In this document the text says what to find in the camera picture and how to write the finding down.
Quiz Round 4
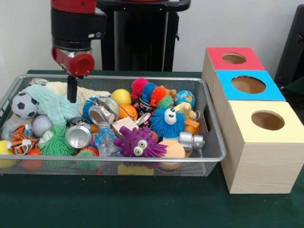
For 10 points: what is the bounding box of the blue fuzzy monster toy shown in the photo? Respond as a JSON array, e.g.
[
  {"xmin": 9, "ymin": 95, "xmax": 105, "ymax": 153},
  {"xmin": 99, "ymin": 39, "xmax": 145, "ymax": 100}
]
[{"xmin": 150, "ymin": 106, "xmax": 187, "ymax": 139}]

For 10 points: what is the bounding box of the purple spiky ball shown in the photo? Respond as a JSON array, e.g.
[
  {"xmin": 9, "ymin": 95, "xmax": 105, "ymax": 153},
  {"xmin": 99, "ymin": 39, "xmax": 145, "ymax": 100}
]
[{"xmin": 114, "ymin": 125, "xmax": 169, "ymax": 159}]

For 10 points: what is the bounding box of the yellow ball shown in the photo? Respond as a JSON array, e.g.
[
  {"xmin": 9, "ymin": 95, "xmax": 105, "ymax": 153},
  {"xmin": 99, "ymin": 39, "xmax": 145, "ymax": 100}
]
[{"xmin": 111, "ymin": 89, "xmax": 133, "ymax": 106}]

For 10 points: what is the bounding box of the black and white soccer ball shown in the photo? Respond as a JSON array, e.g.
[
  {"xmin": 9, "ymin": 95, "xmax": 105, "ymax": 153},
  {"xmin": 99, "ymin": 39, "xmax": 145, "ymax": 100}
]
[{"xmin": 11, "ymin": 92, "xmax": 39, "ymax": 119}]

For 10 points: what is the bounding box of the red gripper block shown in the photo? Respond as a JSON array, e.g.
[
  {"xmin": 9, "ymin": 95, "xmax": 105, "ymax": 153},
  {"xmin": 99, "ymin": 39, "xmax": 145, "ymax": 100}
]
[{"xmin": 51, "ymin": 45, "xmax": 95, "ymax": 104}]

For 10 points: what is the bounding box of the orange tiger plush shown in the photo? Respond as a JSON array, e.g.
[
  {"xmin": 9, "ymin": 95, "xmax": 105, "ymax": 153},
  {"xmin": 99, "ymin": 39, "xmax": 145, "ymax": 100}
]
[{"xmin": 7, "ymin": 124, "xmax": 38, "ymax": 156}]

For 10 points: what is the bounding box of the mint green knit cloth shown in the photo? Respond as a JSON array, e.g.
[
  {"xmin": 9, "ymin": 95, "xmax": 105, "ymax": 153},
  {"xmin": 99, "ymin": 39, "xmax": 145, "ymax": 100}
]
[{"xmin": 20, "ymin": 85, "xmax": 81, "ymax": 125}]

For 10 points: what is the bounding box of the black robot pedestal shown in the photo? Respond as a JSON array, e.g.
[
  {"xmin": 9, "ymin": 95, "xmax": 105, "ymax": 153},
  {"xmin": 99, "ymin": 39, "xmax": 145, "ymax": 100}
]
[{"xmin": 97, "ymin": 0, "xmax": 191, "ymax": 72}]

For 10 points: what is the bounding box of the dark green tablecloth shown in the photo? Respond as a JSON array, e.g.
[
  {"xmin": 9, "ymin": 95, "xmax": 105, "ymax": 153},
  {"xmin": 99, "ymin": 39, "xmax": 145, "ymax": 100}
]
[{"xmin": 0, "ymin": 70, "xmax": 304, "ymax": 228}]

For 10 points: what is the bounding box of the wooden three-hole box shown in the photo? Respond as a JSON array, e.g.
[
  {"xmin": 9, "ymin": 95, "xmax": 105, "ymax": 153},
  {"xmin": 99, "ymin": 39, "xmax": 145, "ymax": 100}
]
[{"xmin": 201, "ymin": 47, "xmax": 304, "ymax": 194}]

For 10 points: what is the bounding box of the yellow cheese wedge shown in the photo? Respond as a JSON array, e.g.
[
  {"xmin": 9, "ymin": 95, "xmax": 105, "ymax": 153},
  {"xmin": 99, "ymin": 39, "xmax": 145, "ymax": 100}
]
[{"xmin": 117, "ymin": 164, "xmax": 155, "ymax": 177}]

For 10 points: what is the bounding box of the clear mesh bin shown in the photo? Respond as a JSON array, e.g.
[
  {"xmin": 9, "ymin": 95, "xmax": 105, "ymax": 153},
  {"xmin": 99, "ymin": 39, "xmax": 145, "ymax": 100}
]
[{"xmin": 0, "ymin": 74, "xmax": 227, "ymax": 179}]

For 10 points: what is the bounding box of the black chair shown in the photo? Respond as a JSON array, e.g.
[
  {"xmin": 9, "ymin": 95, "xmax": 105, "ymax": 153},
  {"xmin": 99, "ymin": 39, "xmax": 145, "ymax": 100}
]
[{"xmin": 275, "ymin": 4, "xmax": 304, "ymax": 95}]

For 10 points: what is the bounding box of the cream knit cloth roll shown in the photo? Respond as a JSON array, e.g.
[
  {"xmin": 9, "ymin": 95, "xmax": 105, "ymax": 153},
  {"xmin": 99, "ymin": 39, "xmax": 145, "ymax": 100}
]
[{"xmin": 45, "ymin": 82, "xmax": 112, "ymax": 107}]

